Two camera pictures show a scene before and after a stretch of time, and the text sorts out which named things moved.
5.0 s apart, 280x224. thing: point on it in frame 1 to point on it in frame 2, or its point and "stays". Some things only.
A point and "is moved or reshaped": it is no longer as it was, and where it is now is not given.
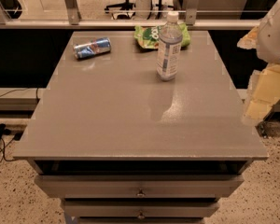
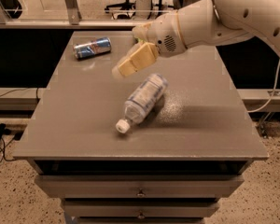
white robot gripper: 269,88 to 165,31
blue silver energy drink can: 92,48 stays
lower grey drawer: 140,208 stays
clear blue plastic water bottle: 169,48 is moved or reshaped
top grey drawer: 137,186 stays
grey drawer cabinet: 118,145 stays
